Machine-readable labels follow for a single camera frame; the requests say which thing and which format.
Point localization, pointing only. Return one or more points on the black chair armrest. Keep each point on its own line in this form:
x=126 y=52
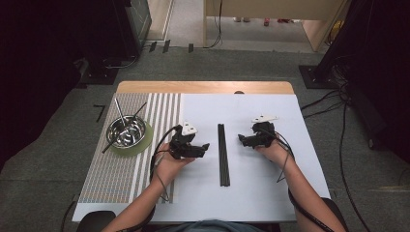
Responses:
x=336 y=212
x=95 y=220

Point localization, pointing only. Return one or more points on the shiny metal bowl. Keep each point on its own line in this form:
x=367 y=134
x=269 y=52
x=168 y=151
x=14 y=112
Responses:
x=126 y=132

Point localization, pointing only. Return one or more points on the black tape strip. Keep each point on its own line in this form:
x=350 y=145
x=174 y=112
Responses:
x=152 y=46
x=166 y=46
x=190 y=48

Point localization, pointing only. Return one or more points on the black stand base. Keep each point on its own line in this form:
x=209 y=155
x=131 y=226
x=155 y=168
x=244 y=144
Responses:
x=100 y=75
x=314 y=77

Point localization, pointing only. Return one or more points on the black chopstick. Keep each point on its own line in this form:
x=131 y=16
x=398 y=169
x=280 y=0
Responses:
x=220 y=154
x=223 y=154
x=140 y=109

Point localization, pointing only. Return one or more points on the striped woven placemat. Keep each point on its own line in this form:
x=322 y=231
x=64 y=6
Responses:
x=109 y=174

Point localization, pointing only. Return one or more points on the yellow object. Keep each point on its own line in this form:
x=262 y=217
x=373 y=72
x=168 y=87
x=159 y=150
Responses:
x=336 y=30

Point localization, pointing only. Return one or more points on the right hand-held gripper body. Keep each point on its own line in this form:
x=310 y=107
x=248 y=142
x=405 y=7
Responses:
x=265 y=133

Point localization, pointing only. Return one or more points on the round green coaster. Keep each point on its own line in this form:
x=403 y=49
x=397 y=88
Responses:
x=143 y=148

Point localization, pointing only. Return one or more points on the person's right hand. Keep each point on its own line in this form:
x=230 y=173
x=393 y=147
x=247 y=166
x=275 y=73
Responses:
x=278 y=153

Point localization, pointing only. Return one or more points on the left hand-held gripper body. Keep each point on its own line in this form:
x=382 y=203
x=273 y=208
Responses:
x=182 y=145

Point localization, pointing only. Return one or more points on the red shoe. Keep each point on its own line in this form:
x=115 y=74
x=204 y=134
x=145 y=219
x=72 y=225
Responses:
x=285 y=20
x=266 y=22

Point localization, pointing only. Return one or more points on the person's grey-blue shirt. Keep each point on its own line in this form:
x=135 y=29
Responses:
x=209 y=226

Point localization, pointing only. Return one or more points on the black tape corner mark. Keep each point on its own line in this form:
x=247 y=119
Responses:
x=100 y=112

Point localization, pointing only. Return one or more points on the light wooden desk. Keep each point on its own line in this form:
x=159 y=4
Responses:
x=274 y=8

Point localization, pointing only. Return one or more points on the white table sheet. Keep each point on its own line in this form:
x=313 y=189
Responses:
x=257 y=193

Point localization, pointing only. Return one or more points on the metal spoon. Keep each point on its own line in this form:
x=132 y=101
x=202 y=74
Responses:
x=120 y=112

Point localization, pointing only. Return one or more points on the person's left hand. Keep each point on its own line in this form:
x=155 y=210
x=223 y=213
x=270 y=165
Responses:
x=167 y=169

